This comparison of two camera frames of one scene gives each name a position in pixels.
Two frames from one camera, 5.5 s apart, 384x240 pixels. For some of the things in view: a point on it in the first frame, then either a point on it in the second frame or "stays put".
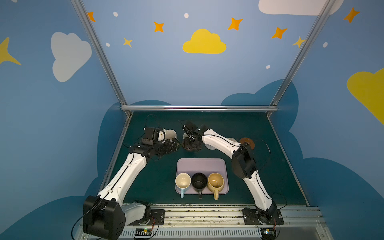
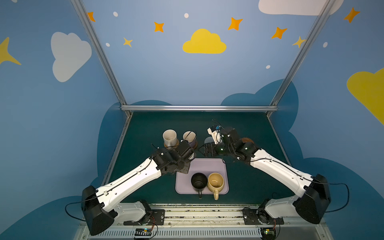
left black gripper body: x=169 y=146 → x=186 y=149
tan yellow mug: x=215 y=183 stays put
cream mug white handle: x=169 y=134 stays put
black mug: x=199 y=180 stays put
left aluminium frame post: x=102 y=52 stays put
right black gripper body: x=192 y=139 → x=210 y=148
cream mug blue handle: x=182 y=181 → x=192 y=156
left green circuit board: x=143 y=233 stays put
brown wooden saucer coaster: x=244 y=140 stays put
